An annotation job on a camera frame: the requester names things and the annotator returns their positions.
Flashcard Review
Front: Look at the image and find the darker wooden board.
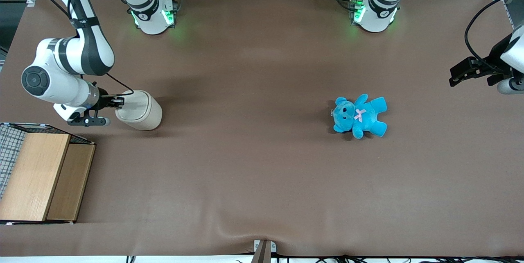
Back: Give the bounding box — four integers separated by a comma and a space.
46, 143, 96, 222

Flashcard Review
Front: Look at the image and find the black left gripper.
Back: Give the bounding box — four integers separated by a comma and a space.
449, 33, 513, 88

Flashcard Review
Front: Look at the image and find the metal camera stand bracket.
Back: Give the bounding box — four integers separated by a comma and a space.
251, 239, 278, 263

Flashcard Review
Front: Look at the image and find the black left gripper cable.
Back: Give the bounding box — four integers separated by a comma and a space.
464, 0, 524, 67

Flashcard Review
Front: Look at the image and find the light wooden board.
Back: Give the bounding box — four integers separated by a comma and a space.
0, 133, 71, 222

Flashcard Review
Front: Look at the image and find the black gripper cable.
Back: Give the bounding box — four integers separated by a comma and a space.
464, 0, 524, 67
65, 0, 135, 97

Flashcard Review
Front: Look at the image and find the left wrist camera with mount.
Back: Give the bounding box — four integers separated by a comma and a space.
487, 75, 524, 95

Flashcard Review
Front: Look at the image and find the blue teddy bear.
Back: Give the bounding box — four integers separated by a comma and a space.
332, 93, 388, 140

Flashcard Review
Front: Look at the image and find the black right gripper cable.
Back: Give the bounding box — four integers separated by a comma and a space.
65, 0, 135, 97

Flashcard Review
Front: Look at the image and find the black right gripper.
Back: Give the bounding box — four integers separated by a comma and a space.
97, 94, 125, 109

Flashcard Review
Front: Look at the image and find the cream trash can with lid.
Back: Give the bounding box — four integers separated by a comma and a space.
115, 90, 163, 132

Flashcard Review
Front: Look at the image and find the brown table mat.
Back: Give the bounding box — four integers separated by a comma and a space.
0, 0, 524, 258

